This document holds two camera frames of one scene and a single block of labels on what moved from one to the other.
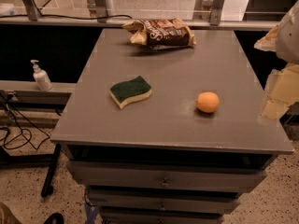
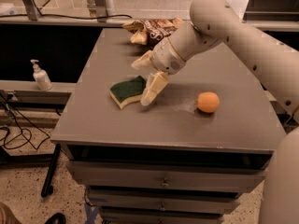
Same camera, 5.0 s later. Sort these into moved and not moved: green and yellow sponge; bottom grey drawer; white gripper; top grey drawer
Moved: white gripper
Not moved: green and yellow sponge; top grey drawer; bottom grey drawer
